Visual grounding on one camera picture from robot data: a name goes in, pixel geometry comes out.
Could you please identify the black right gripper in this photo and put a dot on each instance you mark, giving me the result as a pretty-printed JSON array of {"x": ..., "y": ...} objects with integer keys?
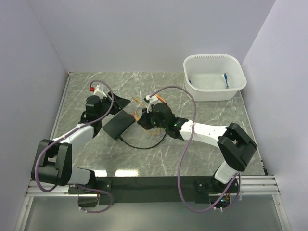
[{"x": 144, "y": 121}]

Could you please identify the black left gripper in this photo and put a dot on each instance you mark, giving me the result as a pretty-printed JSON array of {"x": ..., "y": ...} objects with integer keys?
[{"x": 119, "y": 104}]

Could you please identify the black network switch box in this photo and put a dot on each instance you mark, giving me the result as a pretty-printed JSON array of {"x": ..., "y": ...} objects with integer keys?
[{"x": 118, "y": 124}]

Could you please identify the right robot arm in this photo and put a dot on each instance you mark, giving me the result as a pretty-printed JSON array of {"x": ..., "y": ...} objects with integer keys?
[{"x": 236, "y": 146}]

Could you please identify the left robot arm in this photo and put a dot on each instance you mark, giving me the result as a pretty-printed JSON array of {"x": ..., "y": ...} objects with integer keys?
[{"x": 53, "y": 161}]

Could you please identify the white plastic basin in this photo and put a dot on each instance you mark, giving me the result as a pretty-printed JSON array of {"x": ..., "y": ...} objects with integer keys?
[{"x": 213, "y": 77}]

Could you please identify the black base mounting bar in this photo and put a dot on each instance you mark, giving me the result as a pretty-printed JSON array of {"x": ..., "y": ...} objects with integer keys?
[{"x": 198, "y": 189}]

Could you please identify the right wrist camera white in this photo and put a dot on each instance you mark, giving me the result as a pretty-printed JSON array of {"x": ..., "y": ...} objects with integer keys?
[{"x": 150, "y": 100}]

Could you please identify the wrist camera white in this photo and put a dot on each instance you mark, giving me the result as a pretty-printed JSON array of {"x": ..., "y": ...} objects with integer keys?
[
  {"x": 150, "y": 100},
  {"x": 98, "y": 90}
]

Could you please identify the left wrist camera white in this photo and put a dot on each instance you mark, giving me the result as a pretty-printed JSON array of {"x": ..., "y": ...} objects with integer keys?
[{"x": 98, "y": 90}]

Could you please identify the aluminium frame rail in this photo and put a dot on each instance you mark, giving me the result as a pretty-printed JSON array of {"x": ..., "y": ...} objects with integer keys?
[{"x": 250, "y": 185}]

